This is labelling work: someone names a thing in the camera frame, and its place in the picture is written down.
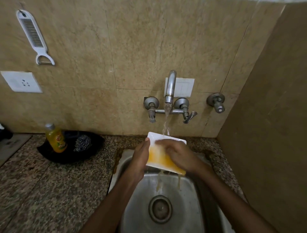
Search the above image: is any steel wool scrubber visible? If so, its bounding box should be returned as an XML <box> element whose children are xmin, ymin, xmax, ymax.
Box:
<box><xmin>74</xmin><ymin>134</ymin><xmax>92</xmax><ymax>152</ymax></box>

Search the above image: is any chrome wall tap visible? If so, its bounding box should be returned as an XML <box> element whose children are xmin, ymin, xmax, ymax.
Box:
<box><xmin>207</xmin><ymin>93</ymin><xmax>226</xmax><ymax>114</ymax></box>

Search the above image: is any white wall socket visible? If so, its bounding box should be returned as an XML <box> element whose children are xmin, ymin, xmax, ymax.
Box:
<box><xmin>0</xmin><ymin>71</ymin><xmax>43</xmax><ymax>93</ymax></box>

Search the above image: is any black oval tray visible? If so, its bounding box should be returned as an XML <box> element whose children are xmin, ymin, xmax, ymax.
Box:
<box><xmin>36</xmin><ymin>130</ymin><xmax>105</xmax><ymax>165</ymax></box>

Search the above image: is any yellow dish soap bottle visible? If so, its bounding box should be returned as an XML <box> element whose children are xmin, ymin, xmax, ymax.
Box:
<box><xmin>45</xmin><ymin>123</ymin><xmax>68</xmax><ymax>154</ymax></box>

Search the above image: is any person's left hand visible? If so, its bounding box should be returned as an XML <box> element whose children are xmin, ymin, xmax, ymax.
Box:
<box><xmin>126</xmin><ymin>137</ymin><xmax>151</xmax><ymax>184</ymax></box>

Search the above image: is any white switch plate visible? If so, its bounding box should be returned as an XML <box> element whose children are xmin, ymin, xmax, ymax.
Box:
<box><xmin>164</xmin><ymin>77</ymin><xmax>195</xmax><ymax>98</ymax></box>

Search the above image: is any metal sink drain strainer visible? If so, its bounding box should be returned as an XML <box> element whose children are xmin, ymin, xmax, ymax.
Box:
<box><xmin>148</xmin><ymin>195</ymin><xmax>173</xmax><ymax>224</ymax></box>

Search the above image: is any black plastic dish rack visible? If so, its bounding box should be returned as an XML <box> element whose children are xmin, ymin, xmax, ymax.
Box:
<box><xmin>0</xmin><ymin>125</ymin><xmax>14</xmax><ymax>141</ymax></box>

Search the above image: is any grey drain mat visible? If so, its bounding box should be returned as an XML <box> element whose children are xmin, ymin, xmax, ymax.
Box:
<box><xmin>0</xmin><ymin>133</ymin><xmax>33</xmax><ymax>167</ymax></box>

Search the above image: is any white rectangular plate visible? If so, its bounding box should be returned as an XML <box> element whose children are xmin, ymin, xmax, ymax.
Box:
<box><xmin>145</xmin><ymin>131</ymin><xmax>187</xmax><ymax>176</ymax></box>

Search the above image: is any person's right hand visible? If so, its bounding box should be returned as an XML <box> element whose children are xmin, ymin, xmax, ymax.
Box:
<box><xmin>154</xmin><ymin>139</ymin><xmax>207</xmax><ymax>176</ymax></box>

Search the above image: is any person's right forearm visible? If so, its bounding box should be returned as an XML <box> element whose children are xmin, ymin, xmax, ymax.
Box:
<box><xmin>196</xmin><ymin>167</ymin><xmax>279</xmax><ymax>233</ymax></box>

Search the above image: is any person's left forearm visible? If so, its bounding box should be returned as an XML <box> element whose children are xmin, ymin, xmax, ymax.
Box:
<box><xmin>80</xmin><ymin>175</ymin><xmax>144</xmax><ymax>233</ymax></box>

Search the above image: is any stainless steel sink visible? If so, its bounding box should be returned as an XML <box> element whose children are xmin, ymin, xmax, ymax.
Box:
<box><xmin>108</xmin><ymin>149</ymin><xmax>235</xmax><ymax>233</ymax></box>

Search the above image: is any white grater peeler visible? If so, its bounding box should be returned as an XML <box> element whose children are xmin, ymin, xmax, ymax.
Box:
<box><xmin>16</xmin><ymin>9</ymin><xmax>55</xmax><ymax>66</ymax></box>

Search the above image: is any chrome wall faucet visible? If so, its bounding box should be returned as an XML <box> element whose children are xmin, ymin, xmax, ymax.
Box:
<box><xmin>143</xmin><ymin>70</ymin><xmax>198</xmax><ymax>124</ymax></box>

